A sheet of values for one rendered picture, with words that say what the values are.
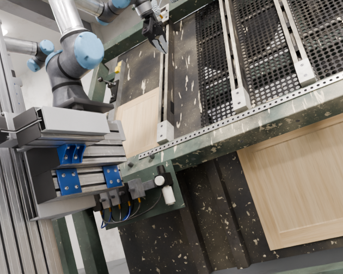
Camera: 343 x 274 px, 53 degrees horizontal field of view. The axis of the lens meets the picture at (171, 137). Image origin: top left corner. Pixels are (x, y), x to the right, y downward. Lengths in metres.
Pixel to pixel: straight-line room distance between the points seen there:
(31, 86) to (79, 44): 6.13
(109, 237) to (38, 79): 3.31
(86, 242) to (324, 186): 1.29
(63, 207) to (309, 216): 1.10
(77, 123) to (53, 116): 0.09
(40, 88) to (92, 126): 6.10
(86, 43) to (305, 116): 0.91
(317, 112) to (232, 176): 0.57
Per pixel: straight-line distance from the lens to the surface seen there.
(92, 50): 1.28
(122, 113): 2.23
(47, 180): 1.17
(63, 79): 1.35
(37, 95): 7.21
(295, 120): 1.53
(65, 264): 1.97
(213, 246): 1.95
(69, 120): 1.04
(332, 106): 1.52
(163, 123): 1.83
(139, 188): 1.68
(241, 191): 1.84
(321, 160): 1.73
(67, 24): 1.34
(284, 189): 1.76
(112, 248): 6.12
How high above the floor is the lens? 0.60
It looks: 11 degrees up
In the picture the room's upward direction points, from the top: 17 degrees counter-clockwise
